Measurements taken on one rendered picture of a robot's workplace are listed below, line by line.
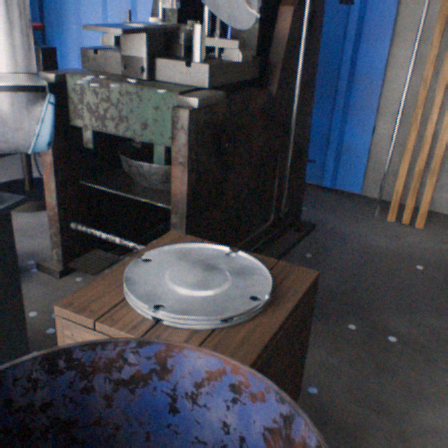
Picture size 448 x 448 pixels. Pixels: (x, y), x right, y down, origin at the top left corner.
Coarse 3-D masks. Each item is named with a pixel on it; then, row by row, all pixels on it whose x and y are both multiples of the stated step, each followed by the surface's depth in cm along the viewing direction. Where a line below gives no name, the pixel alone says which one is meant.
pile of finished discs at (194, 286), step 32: (160, 256) 108; (192, 256) 109; (224, 256) 110; (128, 288) 96; (160, 288) 97; (192, 288) 96; (224, 288) 97; (256, 288) 98; (192, 320) 88; (224, 320) 91
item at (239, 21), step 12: (204, 0) 87; (216, 0) 83; (228, 0) 79; (240, 0) 75; (252, 0) 72; (216, 12) 86; (228, 12) 82; (240, 12) 78; (252, 12) 74; (228, 24) 85; (240, 24) 81; (252, 24) 77
